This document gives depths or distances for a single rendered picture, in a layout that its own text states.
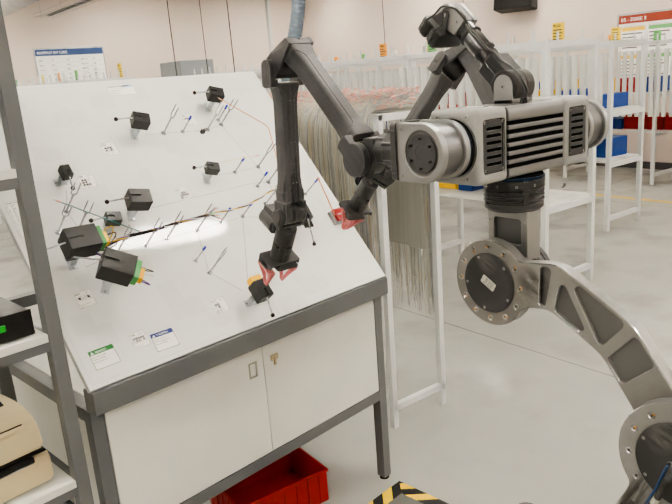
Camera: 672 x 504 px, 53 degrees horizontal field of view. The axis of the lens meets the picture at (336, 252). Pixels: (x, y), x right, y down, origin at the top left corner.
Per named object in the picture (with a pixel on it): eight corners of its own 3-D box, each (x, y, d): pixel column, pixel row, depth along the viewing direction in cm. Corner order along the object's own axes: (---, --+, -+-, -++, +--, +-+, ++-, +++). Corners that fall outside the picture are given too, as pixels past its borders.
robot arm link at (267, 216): (281, 214, 179) (307, 208, 184) (258, 189, 185) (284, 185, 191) (272, 249, 186) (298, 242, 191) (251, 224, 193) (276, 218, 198)
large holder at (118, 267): (61, 264, 190) (73, 236, 180) (123, 281, 197) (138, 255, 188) (56, 284, 186) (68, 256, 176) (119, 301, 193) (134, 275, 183)
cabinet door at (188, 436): (273, 451, 229) (261, 342, 219) (126, 534, 192) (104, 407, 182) (269, 449, 231) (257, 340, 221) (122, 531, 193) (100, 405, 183)
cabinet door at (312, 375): (380, 391, 266) (374, 295, 256) (274, 451, 229) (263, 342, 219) (375, 389, 268) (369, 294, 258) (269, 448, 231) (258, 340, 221)
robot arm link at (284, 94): (270, 59, 166) (307, 57, 173) (258, 59, 171) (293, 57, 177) (280, 228, 179) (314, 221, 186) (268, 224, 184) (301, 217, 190)
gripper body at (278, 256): (257, 258, 193) (262, 237, 189) (287, 250, 199) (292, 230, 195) (269, 272, 190) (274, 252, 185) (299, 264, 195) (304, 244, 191)
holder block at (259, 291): (258, 329, 213) (272, 314, 206) (240, 296, 216) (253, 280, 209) (270, 324, 216) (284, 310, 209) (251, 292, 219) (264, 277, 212)
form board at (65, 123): (88, 394, 177) (90, 391, 175) (-58, 95, 202) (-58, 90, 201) (382, 277, 257) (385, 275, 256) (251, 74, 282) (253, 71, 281)
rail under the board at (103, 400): (388, 293, 257) (387, 277, 255) (96, 417, 176) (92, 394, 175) (377, 291, 260) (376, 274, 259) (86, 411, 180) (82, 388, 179)
